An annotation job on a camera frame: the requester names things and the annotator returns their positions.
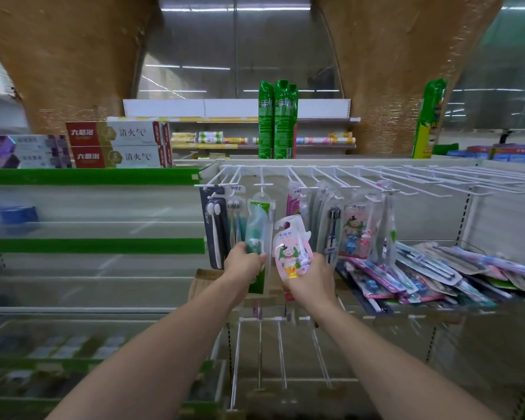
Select person's left hand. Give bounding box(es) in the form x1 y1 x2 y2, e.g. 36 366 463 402
223 241 268 302

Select person's right hand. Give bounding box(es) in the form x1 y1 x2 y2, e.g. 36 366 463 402
281 252 338 316

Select green label toothbrush pack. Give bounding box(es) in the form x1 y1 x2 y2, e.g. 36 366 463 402
244 192 275 298

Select teal twin toothbrush pack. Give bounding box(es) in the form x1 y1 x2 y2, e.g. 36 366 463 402
225 185 248 252

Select kids toothbrush pack yellow toy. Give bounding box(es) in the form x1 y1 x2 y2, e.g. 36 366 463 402
272 215 314 302

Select oval twin black toothbrush pack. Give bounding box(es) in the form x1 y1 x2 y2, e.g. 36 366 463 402
316 190 345 267

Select pink label toothbrush pack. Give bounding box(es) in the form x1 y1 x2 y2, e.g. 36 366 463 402
286 181 312 228

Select clear pink-topped toothbrush pack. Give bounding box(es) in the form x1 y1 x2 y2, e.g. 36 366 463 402
373 181 388 261

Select clear green toothbrush pack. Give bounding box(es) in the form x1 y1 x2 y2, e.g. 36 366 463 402
386 194 399 267

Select pile of toothbrush packs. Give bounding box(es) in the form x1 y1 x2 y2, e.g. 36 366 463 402
337 240 525 313

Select person's right forearm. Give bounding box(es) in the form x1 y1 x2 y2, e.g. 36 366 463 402
319 306 504 420

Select person's left forearm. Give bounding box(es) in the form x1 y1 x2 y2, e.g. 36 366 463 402
45 283 242 420

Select white shelf unit yellow strips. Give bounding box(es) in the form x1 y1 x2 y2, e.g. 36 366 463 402
122 99 362 153

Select brown cardboard tray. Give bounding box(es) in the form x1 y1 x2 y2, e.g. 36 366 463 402
188 268 289 305

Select row of colourful wrap rolls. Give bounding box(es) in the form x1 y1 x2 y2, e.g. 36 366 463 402
171 131 358 146

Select tall green spray can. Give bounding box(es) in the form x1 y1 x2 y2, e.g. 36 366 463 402
273 79 293 160
258 80 275 160

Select green spray can red side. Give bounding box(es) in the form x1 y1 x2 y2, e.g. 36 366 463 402
290 85 299 159

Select green yellow spray can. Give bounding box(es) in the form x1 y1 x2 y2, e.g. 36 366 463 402
412 78 447 159

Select row of colourful boxes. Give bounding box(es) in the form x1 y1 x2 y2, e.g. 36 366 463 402
447 145 525 166

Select blue product box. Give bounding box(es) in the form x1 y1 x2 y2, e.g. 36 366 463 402
0 206 39 226

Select woven brown column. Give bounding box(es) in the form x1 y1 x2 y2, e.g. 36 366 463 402
314 0 506 156
0 0 156 134

